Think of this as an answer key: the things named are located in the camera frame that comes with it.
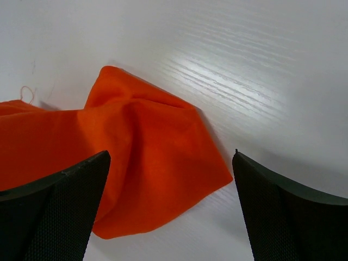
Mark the orange t shirt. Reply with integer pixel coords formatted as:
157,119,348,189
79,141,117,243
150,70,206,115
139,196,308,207
1,66,233,239

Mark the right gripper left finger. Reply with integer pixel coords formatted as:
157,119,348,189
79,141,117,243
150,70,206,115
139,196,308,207
1,151,111,261

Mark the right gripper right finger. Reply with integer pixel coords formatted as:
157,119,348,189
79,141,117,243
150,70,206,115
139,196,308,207
232,151,347,260

